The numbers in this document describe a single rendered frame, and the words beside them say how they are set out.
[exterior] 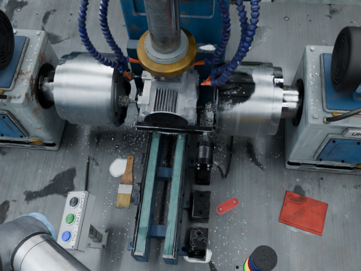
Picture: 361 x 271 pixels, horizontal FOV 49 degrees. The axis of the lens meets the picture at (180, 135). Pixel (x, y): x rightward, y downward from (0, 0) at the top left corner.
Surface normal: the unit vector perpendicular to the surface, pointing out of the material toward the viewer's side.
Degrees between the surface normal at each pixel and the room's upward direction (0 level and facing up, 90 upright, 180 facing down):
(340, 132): 90
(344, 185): 0
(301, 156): 90
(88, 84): 24
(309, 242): 0
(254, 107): 43
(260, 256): 0
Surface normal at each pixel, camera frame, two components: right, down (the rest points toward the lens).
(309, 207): -0.04, -0.43
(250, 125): -0.11, 0.73
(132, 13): -0.10, 0.90
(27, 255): -0.39, -0.55
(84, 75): -0.06, -0.22
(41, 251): -0.14, -0.82
